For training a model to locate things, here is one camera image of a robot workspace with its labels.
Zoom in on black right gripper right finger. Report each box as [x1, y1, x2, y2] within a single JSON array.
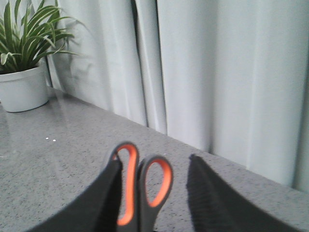
[[186, 154, 304, 232]]

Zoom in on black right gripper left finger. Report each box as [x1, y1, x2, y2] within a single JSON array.
[[29, 159, 122, 232]]

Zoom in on grey orange scissors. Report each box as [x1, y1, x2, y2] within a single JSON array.
[[109, 141, 173, 232]]

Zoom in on white curtain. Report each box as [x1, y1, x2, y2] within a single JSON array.
[[49, 0, 309, 192]]

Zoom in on white plant pot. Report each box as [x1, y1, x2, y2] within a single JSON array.
[[0, 64, 48, 113]]

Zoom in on green potted plant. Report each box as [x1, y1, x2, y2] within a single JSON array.
[[0, 0, 74, 74]]

